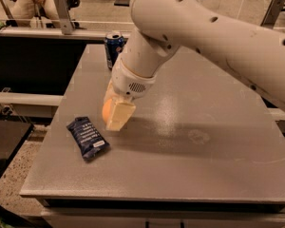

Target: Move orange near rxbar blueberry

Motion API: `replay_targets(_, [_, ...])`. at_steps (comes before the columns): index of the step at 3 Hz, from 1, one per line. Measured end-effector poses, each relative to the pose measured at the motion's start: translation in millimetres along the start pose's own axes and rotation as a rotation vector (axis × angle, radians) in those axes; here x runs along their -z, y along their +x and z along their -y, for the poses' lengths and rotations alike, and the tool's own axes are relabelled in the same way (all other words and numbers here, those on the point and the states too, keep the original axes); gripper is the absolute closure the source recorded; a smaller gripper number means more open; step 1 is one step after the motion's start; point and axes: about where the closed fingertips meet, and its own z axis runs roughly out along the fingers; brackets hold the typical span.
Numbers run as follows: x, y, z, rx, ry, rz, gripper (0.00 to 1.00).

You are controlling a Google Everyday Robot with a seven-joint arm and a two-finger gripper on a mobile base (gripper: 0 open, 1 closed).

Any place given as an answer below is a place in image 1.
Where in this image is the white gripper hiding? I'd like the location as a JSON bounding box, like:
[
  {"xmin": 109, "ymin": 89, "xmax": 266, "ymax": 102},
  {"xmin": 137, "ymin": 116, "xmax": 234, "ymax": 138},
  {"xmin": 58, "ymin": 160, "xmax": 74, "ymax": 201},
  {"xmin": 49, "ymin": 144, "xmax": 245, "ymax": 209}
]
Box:
[{"xmin": 104, "ymin": 56, "xmax": 156, "ymax": 131}]

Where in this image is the orange fruit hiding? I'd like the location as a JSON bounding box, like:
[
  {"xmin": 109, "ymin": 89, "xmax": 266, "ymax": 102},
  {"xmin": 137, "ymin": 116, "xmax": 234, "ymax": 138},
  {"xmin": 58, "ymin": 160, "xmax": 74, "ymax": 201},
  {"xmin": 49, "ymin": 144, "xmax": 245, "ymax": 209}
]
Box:
[{"xmin": 102, "ymin": 99, "xmax": 112, "ymax": 123}]

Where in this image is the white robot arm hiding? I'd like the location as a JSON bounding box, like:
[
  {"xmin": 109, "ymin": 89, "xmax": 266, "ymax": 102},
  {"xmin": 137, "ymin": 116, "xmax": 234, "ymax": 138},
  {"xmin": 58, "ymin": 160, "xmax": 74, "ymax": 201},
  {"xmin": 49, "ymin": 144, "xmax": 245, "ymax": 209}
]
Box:
[{"xmin": 103, "ymin": 0, "xmax": 285, "ymax": 131}]

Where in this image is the blue rxbar blueberry wrapper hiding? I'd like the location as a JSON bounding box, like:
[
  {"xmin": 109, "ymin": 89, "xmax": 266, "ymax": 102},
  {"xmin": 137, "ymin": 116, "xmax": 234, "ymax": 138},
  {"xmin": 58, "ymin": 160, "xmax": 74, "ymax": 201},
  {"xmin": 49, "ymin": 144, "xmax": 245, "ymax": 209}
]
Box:
[{"xmin": 66, "ymin": 117, "xmax": 109, "ymax": 161}]

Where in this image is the blue soda can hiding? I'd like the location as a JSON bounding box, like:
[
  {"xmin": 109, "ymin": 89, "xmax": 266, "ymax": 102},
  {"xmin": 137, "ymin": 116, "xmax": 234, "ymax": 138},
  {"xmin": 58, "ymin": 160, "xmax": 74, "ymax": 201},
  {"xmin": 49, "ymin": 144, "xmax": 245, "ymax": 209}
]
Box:
[{"xmin": 104, "ymin": 31, "xmax": 125, "ymax": 69}]

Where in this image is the seated person in beige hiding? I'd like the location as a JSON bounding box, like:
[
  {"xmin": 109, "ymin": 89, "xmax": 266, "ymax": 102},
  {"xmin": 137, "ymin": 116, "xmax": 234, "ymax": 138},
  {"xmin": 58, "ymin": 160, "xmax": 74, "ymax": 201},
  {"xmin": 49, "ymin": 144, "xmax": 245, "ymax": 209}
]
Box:
[{"xmin": 10, "ymin": 0, "xmax": 60, "ymax": 29}]

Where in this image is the left metal bracket post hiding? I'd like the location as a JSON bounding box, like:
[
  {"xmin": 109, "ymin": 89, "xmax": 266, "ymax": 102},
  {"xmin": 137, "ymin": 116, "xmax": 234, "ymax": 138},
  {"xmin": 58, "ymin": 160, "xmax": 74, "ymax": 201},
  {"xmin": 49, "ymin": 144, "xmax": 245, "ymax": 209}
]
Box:
[{"xmin": 54, "ymin": 0, "xmax": 74, "ymax": 35}]

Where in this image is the metal bracket post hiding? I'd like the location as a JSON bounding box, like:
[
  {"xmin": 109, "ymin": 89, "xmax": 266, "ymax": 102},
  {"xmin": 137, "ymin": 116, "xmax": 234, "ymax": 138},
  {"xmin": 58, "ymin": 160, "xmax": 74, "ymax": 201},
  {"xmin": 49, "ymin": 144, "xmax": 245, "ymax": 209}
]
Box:
[
  {"xmin": 54, "ymin": 0, "xmax": 74, "ymax": 35},
  {"xmin": 260, "ymin": 0, "xmax": 285, "ymax": 29}
]

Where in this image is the white horizontal rail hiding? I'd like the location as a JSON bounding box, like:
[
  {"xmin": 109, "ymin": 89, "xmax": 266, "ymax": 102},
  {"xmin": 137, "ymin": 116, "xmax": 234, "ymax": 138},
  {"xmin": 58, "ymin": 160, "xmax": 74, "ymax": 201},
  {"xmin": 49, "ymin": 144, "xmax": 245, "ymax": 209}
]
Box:
[{"xmin": 0, "ymin": 27, "xmax": 132, "ymax": 43}]

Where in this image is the right metal bracket post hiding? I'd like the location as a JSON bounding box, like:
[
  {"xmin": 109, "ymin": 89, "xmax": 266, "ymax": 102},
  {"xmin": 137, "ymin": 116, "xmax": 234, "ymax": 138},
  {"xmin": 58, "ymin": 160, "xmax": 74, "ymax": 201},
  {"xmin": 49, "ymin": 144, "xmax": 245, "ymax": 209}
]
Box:
[{"xmin": 260, "ymin": 0, "xmax": 285, "ymax": 29}]

